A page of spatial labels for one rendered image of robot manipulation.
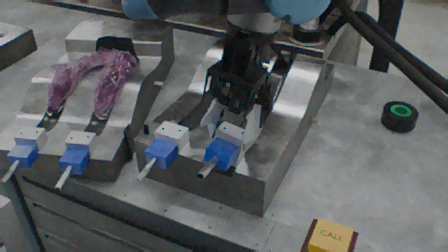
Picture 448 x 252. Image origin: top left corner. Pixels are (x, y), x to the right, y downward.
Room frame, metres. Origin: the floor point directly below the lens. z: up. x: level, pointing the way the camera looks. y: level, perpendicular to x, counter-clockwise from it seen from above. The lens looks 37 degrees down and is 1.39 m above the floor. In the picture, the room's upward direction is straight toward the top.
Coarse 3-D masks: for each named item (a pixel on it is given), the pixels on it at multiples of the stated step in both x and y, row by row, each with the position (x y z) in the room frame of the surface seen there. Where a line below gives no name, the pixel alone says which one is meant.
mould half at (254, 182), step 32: (320, 64) 0.84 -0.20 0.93; (192, 96) 0.79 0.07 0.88; (288, 96) 0.76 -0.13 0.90; (320, 96) 0.85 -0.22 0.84; (288, 128) 0.67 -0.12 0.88; (192, 160) 0.58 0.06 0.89; (256, 160) 0.57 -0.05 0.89; (288, 160) 0.64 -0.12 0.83; (192, 192) 0.58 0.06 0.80; (224, 192) 0.55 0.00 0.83; (256, 192) 0.53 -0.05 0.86
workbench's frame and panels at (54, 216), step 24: (0, 192) 0.84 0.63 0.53; (24, 192) 0.79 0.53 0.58; (48, 192) 0.75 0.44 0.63; (72, 192) 0.69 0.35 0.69; (96, 192) 0.59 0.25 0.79; (24, 216) 0.79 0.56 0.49; (48, 216) 0.76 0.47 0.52; (72, 216) 0.72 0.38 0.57; (96, 216) 0.68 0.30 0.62; (120, 216) 0.67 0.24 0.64; (144, 216) 0.55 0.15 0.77; (48, 240) 0.78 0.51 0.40; (72, 240) 0.73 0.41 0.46; (96, 240) 0.69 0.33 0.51; (120, 240) 0.66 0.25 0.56; (144, 240) 0.63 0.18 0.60; (168, 240) 0.60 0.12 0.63; (192, 240) 0.56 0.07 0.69; (216, 240) 0.48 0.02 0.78
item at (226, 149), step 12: (216, 132) 0.58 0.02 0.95; (228, 132) 0.58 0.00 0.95; (240, 132) 0.58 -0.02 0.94; (216, 144) 0.55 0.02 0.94; (228, 144) 0.56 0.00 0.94; (240, 144) 0.56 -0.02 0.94; (204, 156) 0.54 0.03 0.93; (216, 156) 0.53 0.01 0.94; (228, 156) 0.52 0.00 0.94; (240, 156) 0.56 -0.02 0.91; (204, 168) 0.49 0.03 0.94; (228, 168) 0.53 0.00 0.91
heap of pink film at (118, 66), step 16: (64, 64) 0.88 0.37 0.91; (80, 64) 0.87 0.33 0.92; (96, 64) 0.93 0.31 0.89; (112, 64) 0.84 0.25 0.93; (128, 64) 0.88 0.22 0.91; (64, 80) 0.81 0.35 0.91; (96, 80) 0.83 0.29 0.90; (112, 80) 0.81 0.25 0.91; (48, 96) 0.80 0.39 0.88; (64, 96) 0.79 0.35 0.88; (96, 96) 0.78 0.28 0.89; (112, 96) 0.78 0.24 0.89; (48, 112) 0.76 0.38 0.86; (96, 112) 0.75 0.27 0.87
